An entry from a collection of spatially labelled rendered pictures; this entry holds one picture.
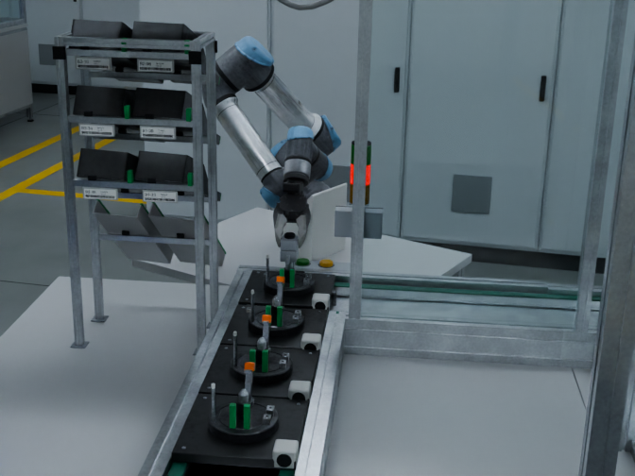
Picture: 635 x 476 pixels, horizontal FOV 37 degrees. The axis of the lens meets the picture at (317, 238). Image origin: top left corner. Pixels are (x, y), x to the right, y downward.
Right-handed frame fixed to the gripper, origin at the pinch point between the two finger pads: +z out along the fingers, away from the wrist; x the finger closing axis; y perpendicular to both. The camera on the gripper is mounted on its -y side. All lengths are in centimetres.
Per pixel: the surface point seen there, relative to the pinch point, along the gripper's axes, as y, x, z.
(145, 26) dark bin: -48, 34, -35
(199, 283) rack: -12.7, 20.2, 17.6
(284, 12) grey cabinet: 213, 39, -222
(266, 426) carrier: -51, -5, 59
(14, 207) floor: 341, 227, -149
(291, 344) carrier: -17.9, -4.9, 33.3
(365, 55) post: -47, -19, -30
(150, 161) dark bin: -26.7, 33.6, -9.4
